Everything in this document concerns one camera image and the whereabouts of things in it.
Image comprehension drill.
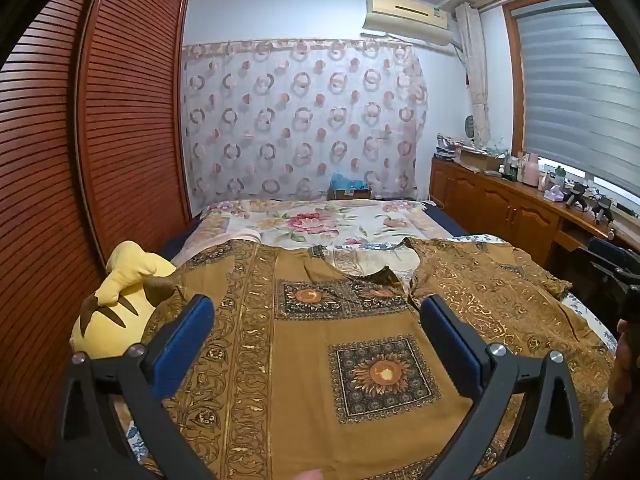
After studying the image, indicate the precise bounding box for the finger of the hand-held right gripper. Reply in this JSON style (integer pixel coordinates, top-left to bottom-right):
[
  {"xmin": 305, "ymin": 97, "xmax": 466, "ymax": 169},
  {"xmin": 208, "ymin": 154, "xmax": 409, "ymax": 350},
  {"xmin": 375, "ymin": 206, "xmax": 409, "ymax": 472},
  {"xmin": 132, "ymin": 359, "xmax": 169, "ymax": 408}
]
[{"xmin": 575, "ymin": 246, "xmax": 632, "ymax": 287}]

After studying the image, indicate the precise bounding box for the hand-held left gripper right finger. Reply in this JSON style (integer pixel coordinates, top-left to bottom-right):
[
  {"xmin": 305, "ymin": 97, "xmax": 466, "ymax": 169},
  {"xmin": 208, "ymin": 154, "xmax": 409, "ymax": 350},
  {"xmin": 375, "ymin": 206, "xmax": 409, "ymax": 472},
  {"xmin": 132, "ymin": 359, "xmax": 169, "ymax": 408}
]
[{"xmin": 419, "ymin": 294, "xmax": 587, "ymax": 480}]

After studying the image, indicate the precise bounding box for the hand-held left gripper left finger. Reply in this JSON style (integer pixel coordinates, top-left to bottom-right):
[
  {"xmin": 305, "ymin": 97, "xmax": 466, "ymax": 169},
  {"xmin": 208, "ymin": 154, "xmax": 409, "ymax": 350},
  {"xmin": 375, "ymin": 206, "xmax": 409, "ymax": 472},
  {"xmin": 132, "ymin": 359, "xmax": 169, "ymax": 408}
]
[{"xmin": 59, "ymin": 294, "xmax": 217, "ymax": 480}]

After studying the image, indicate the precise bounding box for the brown patterned shirt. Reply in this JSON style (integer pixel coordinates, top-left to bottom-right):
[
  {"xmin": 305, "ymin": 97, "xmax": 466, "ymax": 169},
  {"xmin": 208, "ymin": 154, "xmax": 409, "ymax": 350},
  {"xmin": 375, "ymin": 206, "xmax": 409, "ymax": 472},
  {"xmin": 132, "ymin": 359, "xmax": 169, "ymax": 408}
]
[{"xmin": 127, "ymin": 232, "xmax": 618, "ymax": 480}]

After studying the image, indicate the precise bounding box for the person's right hand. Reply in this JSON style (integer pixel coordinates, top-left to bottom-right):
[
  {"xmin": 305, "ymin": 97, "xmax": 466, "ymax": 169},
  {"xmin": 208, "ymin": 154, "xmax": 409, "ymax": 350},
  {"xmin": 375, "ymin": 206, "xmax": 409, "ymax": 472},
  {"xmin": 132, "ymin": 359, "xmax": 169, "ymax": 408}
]
[{"xmin": 611, "ymin": 319, "xmax": 640, "ymax": 408}]

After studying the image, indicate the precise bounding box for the yellow plush toy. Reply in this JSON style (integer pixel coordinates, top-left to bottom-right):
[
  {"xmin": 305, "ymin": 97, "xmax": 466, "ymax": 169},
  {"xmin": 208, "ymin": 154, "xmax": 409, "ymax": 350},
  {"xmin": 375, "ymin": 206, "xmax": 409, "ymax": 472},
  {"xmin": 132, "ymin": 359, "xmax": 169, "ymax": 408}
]
[{"xmin": 70, "ymin": 240, "xmax": 177, "ymax": 361}]

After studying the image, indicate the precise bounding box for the beige blanket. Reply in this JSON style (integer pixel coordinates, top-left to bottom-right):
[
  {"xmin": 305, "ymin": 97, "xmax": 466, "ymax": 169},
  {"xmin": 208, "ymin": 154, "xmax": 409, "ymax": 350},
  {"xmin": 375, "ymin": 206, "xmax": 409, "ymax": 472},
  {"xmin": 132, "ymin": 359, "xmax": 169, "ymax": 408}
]
[{"xmin": 182, "ymin": 225, "xmax": 262, "ymax": 263}]

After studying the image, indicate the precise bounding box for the wooden side cabinet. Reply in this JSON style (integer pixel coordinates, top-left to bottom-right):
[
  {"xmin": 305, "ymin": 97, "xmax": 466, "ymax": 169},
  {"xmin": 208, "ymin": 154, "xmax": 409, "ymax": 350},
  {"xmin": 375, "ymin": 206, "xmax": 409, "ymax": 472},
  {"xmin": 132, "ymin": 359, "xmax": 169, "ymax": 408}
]
[{"xmin": 429, "ymin": 155, "xmax": 640, "ymax": 281}]

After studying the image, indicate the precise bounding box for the flat cardboard box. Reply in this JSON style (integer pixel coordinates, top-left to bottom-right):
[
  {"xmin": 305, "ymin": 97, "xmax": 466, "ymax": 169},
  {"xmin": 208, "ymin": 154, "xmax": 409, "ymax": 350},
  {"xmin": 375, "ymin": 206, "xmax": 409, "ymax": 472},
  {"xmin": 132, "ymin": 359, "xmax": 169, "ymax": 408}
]
[{"xmin": 459, "ymin": 147, "xmax": 505, "ymax": 172}]

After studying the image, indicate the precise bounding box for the floral bedsheet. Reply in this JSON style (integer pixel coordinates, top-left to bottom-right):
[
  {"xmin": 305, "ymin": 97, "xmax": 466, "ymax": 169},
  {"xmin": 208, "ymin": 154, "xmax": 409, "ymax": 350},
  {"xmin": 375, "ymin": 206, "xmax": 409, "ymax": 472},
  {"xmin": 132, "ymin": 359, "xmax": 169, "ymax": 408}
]
[{"xmin": 182, "ymin": 197, "xmax": 443, "ymax": 263}]

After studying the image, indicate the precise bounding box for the blue plastic bag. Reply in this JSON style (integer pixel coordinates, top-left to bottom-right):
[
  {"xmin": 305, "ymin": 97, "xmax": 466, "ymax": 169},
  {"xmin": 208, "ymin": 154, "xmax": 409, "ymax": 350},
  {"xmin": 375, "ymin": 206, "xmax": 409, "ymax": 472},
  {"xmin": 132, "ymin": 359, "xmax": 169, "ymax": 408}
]
[{"xmin": 330, "ymin": 172, "xmax": 370, "ymax": 192}]

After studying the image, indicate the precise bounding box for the pile of papers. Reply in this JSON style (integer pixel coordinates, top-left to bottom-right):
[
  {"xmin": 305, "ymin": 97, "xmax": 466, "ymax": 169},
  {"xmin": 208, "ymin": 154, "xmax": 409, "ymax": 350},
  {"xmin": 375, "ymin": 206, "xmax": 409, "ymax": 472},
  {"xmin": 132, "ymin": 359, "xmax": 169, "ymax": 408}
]
[{"xmin": 434, "ymin": 132, "xmax": 466, "ymax": 162}]

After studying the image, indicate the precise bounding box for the wooden louvered wardrobe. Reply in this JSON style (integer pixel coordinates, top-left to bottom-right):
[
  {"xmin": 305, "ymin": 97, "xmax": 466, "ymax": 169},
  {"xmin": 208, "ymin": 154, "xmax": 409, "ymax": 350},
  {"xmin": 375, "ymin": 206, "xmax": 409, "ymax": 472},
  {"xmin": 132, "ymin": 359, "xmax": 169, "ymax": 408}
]
[{"xmin": 0, "ymin": 0, "xmax": 193, "ymax": 461}]

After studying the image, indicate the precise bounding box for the cream corner curtain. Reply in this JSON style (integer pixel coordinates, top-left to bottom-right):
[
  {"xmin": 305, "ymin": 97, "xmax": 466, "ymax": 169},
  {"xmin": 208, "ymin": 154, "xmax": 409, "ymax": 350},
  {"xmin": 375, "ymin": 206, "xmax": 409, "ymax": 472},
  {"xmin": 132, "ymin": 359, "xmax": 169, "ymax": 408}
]
[{"xmin": 454, "ymin": 2, "xmax": 494, "ymax": 147}]

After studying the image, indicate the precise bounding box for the sheer circle-print curtain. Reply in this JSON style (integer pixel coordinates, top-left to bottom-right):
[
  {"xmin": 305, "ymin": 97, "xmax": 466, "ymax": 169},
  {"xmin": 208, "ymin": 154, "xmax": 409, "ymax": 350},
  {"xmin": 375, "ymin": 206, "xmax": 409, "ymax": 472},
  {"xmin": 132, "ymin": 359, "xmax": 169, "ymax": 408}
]
[{"xmin": 181, "ymin": 38, "xmax": 429, "ymax": 202}]

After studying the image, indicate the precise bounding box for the wall air conditioner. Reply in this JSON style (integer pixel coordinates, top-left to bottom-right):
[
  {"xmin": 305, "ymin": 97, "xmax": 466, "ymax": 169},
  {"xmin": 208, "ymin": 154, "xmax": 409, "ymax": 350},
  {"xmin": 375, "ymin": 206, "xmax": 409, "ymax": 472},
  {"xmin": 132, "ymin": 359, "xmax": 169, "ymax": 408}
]
[{"xmin": 361, "ymin": 0, "xmax": 455, "ymax": 50}]

